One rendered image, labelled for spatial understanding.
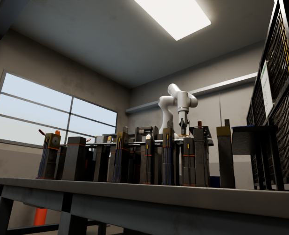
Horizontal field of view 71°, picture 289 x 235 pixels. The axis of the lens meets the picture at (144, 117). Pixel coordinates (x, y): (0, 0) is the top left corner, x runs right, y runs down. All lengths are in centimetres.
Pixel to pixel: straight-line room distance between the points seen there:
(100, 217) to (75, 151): 99
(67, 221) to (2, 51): 358
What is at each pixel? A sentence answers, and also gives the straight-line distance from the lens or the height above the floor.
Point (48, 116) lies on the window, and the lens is 408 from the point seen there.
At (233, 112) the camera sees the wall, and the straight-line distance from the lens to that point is 379.
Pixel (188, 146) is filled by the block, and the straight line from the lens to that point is 126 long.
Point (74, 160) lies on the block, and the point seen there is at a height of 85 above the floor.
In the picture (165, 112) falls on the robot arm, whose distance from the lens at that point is 201.
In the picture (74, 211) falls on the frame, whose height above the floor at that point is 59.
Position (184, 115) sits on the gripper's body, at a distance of 152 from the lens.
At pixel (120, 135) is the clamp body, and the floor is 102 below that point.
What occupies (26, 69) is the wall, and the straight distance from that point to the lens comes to 420.
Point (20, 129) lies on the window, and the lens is 388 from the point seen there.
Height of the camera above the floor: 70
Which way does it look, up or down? 18 degrees up
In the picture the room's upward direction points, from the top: 3 degrees clockwise
